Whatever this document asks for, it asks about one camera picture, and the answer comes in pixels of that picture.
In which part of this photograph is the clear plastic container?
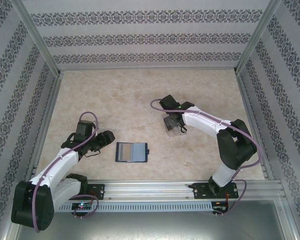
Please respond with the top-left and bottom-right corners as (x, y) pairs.
(160, 112), (189, 139)

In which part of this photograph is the blue leather card holder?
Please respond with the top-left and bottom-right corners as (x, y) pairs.
(114, 141), (151, 164)

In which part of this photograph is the small controller circuit board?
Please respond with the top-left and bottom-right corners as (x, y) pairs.
(211, 201), (229, 212)
(71, 201), (94, 211)

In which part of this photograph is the grey metal shelf panel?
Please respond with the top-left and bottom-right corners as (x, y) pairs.
(14, 199), (291, 240)

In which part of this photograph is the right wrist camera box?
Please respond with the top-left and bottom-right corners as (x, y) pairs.
(159, 94), (179, 111)

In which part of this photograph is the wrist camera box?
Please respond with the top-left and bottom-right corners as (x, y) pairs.
(75, 120), (96, 136)
(159, 94), (179, 111)

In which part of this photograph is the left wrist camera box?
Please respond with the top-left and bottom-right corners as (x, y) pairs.
(75, 120), (96, 136)

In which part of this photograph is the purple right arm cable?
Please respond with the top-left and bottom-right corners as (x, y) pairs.
(149, 98), (264, 216)

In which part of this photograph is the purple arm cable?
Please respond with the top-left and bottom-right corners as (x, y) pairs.
(149, 98), (264, 216)
(31, 111), (100, 233)

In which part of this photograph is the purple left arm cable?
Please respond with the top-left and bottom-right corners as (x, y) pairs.
(31, 111), (100, 233)

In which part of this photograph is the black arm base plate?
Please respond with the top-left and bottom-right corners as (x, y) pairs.
(64, 183), (106, 201)
(192, 182), (240, 200)

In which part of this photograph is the aluminium side rail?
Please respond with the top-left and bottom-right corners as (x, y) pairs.
(235, 71), (276, 181)
(23, 72), (65, 182)

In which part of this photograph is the aluminium mounting rail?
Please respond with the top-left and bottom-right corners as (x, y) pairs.
(13, 179), (288, 201)

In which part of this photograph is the slotted grey cable duct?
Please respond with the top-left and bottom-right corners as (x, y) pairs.
(52, 200), (214, 213)

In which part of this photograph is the aluminium frame post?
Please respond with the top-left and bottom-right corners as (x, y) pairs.
(13, 0), (65, 77)
(234, 0), (284, 75)

